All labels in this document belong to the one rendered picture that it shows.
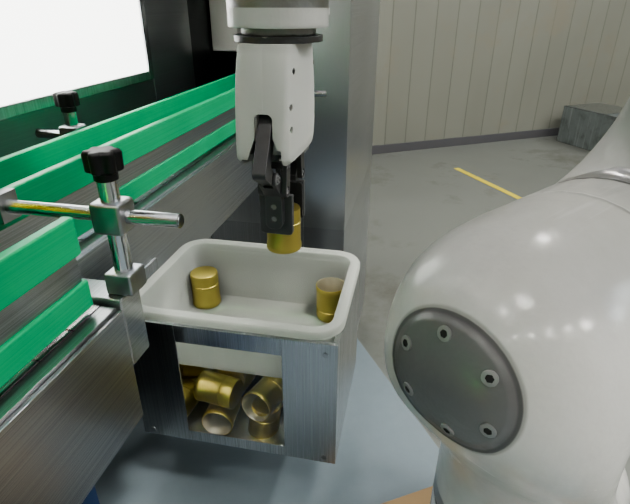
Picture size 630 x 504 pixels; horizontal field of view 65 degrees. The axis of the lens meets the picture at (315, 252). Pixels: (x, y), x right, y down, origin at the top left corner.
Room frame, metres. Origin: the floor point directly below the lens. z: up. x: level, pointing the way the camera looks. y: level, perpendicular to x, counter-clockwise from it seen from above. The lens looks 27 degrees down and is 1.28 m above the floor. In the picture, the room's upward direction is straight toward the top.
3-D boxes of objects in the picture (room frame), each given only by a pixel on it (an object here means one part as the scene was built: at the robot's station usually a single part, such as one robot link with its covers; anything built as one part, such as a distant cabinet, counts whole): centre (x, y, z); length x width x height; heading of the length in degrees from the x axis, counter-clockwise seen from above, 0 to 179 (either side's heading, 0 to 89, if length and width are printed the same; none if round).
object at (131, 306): (0.38, 0.21, 1.02); 0.09 x 0.04 x 0.07; 78
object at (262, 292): (0.47, 0.07, 0.97); 0.22 x 0.17 x 0.09; 78
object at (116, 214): (0.38, 0.19, 1.12); 0.17 x 0.03 x 0.12; 78
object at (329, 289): (0.51, -0.02, 0.96); 0.04 x 0.04 x 0.04
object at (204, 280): (0.54, 0.14, 0.96); 0.04 x 0.04 x 0.04
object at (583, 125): (4.89, -2.95, 0.37); 0.81 x 0.61 x 0.74; 20
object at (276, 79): (0.46, 0.03, 1.21); 0.10 x 0.07 x 0.11; 167
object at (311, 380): (0.48, 0.10, 0.92); 0.27 x 0.17 x 0.15; 78
